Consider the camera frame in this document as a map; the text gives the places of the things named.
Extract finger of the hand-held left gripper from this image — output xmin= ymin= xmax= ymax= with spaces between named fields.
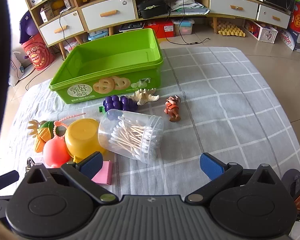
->
xmin=0 ymin=170 xmax=20 ymax=191

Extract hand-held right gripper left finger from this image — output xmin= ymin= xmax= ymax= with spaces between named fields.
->
xmin=19 ymin=152 xmax=119 ymax=204

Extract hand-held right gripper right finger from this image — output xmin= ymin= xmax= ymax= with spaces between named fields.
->
xmin=184 ymin=152 xmax=287 ymax=204

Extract pink sticky note pad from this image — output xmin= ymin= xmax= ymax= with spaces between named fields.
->
xmin=91 ymin=160 xmax=113 ymax=185

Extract yellow plastic cup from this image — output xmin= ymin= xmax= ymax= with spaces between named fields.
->
xmin=65 ymin=118 xmax=107 ymax=157

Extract pink pig toy with strap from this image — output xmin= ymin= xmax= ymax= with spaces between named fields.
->
xmin=42 ymin=113 xmax=87 ymax=168

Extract clear cotton swab jar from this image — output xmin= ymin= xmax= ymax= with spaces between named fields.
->
xmin=98 ymin=109 xmax=165 ymax=165

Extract toy corn cob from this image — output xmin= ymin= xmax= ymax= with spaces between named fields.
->
xmin=34 ymin=121 xmax=56 ymax=153

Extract amber rubber hand toy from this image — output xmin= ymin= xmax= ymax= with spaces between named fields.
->
xmin=27 ymin=119 xmax=48 ymax=133

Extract purple toy grapes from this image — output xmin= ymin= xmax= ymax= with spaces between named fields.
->
xmin=99 ymin=95 xmax=138 ymax=120

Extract brown caveman figurine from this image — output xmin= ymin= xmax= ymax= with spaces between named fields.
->
xmin=164 ymin=95 xmax=182 ymax=123

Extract white starfish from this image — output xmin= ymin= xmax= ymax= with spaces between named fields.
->
xmin=128 ymin=88 xmax=160 ymax=105

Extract green plastic cookie box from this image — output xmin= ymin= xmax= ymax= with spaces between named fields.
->
xmin=49 ymin=28 xmax=164 ymax=105

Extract grey plaid bed sheet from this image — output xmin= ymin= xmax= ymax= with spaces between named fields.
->
xmin=0 ymin=46 xmax=300 ymax=198

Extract grey round object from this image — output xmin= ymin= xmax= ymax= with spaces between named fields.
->
xmin=281 ymin=169 xmax=300 ymax=200

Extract white paper bag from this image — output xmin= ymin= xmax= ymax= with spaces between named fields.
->
xmin=8 ymin=51 xmax=28 ymax=85

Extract clear plastic storage box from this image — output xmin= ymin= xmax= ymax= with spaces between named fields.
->
xmin=64 ymin=39 xmax=78 ymax=53

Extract red printed bucket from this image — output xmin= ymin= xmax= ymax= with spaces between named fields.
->
xmin=21 ymin=33 xmax=56 ymax=71

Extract clear storage box blue lid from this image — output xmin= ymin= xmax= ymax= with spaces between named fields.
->
xmin=171 ymin=18 xmax=195 ymax=36
xmin=87 ymin=29 xmax=110 ymax=42

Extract stack of yellow egg trays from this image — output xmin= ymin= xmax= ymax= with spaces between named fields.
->
xmin=209 ymin=19 xmax=247 ymax=38

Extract storage box with black top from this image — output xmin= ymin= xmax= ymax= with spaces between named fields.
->
xmin=118 ymin=22 xmax=146 ymax=32

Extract white plastic crate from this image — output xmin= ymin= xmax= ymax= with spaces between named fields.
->
xmin=244 ymin=19 xmax=280 ymax=43

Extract red cardboard box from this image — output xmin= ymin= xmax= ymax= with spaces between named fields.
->
xmin=143 ymin=20 xmax=176 ymax=39

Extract blue and white carton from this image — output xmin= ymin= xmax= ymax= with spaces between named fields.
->
xmin=279 ymin=28 xmax=300 ymax=53

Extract yellow shelf toy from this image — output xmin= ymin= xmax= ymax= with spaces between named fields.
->
xmin=51 ymin=1 xmax=66 ymax=12

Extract black case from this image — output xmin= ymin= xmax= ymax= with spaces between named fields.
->
xmin=136 ymin=0 xmax=171 ymax=20

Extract red gift box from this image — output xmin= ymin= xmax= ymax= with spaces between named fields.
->
xmin=288 ymin=2 xmax=300 ymax=33

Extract black power cable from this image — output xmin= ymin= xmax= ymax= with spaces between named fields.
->
xmin=162 ymin=0 xmax=211 ymax=46

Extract white drawer with wooden handle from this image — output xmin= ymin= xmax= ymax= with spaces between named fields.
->
xmin=209 ymin=0 xmax=260 ymax=20
xmin=39 ymin=10 xmax=87 ymax=47
xmin=81 ymin=0 xmax=137 ymax=32
xmin=256 ymin=4 xmax=291 ymax=29

